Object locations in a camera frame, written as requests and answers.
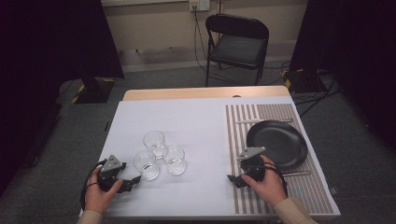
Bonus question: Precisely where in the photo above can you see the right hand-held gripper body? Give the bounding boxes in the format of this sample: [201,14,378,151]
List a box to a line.
[236,147,266,183]

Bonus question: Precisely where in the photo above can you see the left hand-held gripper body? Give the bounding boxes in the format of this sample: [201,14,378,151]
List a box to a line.
[97,154,127,192]

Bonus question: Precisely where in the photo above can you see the clear drinking glass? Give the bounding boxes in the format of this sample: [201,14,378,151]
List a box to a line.
[133,149,161,181]
[142,130,168,160]
[162,146,188,176]

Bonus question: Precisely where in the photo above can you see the person's right hand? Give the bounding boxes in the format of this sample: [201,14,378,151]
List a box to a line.
[241,154,289,207]

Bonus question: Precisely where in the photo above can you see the person's left hand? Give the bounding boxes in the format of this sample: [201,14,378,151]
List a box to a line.
[84,166,124,215]

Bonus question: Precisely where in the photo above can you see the striped placemat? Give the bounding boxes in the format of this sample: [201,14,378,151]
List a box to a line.
[224,103,335,215]

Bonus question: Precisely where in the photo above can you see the black round plate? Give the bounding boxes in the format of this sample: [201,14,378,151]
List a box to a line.
[246,119,309,172]

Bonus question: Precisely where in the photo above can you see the white table cover sheet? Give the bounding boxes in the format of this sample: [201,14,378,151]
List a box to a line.
[99,95,341,219]

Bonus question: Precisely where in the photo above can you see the black stand base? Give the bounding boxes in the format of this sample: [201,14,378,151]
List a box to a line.
[70,77,117,105]
[280,67,329,94]

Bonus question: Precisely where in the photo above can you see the black folding chair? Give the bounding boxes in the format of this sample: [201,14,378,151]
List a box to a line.
[204,13,271,88]

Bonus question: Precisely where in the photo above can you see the dark curtain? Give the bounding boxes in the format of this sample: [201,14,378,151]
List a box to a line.
[0,0,125,198]
[289,0,396,151]

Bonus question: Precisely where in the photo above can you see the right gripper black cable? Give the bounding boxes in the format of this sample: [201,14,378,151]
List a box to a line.
[263,161,290,198]

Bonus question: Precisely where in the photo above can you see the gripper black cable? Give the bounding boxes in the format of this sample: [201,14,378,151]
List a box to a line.
[79,159,107,213]
[263,161,290,198]

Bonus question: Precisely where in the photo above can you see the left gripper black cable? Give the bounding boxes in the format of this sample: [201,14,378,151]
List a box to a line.
[79,159,107,213]

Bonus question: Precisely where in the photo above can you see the black floor cables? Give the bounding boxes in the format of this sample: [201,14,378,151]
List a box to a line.
[291,73,341,119]

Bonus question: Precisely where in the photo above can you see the white wall socket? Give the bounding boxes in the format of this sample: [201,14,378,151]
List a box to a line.
[189,0,211,13]

